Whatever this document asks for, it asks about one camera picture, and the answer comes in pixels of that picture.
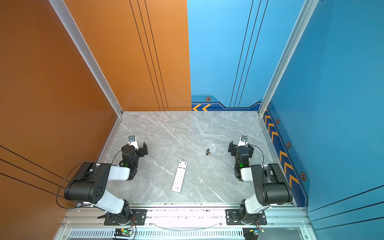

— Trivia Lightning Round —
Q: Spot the white remote control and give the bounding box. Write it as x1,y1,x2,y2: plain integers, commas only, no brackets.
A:
172,161,187,193

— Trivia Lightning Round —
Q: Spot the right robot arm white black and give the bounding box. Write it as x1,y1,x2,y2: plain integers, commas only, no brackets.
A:
228,136,294,225

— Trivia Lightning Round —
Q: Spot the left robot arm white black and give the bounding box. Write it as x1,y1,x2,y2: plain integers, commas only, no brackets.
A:
64,140,148,225

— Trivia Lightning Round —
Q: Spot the green circuit board left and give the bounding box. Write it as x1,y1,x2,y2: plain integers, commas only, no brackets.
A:
114,228,135,240

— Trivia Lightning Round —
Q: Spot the circuit board right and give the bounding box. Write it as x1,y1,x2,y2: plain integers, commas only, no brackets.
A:
243,228,265,240

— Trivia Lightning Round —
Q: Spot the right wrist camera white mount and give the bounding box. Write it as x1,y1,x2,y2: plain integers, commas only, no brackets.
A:
238,135,248,147

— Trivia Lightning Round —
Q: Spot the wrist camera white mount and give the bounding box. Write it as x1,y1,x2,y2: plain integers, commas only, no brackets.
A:
238,135,248,147
128,135,139,150

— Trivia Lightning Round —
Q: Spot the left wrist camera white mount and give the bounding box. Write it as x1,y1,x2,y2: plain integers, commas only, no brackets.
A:
128,135,139,150

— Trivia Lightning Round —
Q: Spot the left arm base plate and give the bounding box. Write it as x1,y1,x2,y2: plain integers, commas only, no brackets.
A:
104,209,148,226

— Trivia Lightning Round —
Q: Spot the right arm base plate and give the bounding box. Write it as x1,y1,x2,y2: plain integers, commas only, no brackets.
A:
225,209,268,226

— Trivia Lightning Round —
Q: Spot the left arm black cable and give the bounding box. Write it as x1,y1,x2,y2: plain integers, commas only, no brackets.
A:
55,149,124,210

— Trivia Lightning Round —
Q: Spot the aluminium rail frame front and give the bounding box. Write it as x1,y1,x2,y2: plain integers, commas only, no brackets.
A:
54,204,317,240

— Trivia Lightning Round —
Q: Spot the right aluminium corner post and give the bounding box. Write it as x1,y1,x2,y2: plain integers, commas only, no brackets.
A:
258,0,319,117

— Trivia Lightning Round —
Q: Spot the aluminium corner post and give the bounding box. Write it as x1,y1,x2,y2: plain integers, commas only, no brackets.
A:
49,0,124,117
258,0,319,117

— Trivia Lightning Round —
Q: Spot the left aluminium corner post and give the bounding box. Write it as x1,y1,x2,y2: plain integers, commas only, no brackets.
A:
49,0,124,117

